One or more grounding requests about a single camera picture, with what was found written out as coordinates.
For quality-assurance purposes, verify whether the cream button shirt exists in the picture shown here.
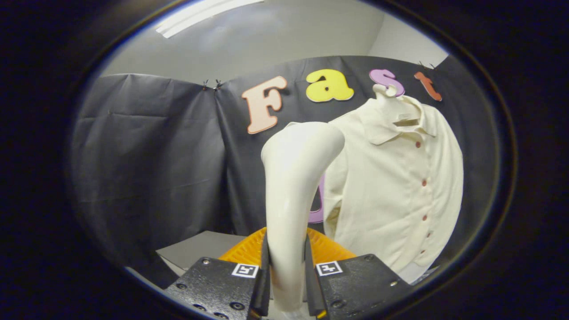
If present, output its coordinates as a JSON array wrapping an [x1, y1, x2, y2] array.
[[323, 96, 464, 274]]

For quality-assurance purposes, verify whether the white mannequin torso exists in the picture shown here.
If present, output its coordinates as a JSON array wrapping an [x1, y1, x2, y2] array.
[[373, 84, 434, 285]]

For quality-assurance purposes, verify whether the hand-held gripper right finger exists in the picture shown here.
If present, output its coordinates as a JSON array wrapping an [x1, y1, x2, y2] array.
[[305, 228, 412, 320]]

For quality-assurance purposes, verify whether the grey-topped white drawer cabinet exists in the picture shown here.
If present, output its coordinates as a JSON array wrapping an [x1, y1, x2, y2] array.
[[156, 230, 247, 278]]

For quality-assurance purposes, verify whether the ceiling light panel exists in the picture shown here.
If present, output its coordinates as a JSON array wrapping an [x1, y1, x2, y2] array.
[[156, 0, 263, 39]]

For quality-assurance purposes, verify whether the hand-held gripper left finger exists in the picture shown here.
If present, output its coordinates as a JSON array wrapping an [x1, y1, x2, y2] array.
[[164, 228, 271, 320]]

